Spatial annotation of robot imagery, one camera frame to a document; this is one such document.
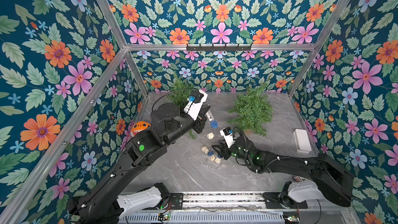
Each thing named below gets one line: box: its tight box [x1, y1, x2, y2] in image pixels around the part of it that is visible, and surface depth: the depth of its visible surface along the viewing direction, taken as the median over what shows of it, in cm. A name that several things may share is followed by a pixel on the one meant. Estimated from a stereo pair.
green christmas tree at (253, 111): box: [227, 86, 274, 137], surface depth 80 cm
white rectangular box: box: [292, 129, 312, 154], surface depth 92 cm
